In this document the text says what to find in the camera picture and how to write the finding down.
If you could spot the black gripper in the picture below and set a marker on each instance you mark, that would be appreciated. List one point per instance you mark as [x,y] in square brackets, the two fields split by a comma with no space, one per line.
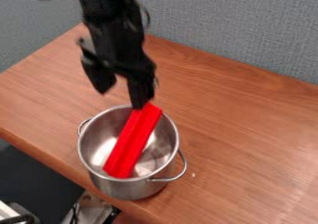
[112,51]

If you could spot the red plastic block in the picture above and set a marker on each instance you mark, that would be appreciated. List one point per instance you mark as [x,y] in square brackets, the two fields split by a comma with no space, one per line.
[131,141]

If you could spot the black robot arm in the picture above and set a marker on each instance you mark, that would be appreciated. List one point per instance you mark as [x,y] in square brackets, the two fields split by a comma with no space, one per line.
[107,10]

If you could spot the stainless steel pot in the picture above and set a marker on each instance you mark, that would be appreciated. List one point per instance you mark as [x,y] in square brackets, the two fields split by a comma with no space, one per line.
[162,163]

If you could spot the white object at corner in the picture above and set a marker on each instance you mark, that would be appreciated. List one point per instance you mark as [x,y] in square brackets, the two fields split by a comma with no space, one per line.
[14,214]

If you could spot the grey table leg bracket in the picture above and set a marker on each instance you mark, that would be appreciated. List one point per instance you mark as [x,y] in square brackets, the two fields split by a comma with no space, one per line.
[91,210]

